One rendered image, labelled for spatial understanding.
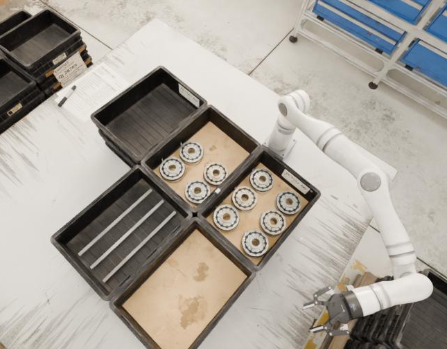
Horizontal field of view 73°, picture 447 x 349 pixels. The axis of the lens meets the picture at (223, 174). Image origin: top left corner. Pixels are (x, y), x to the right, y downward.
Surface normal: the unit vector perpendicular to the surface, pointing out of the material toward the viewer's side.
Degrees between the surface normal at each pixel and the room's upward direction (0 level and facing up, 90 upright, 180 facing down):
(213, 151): 0
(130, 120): 0
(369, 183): 48
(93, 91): 0
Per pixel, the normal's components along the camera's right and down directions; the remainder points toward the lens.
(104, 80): 0.08, -0.41
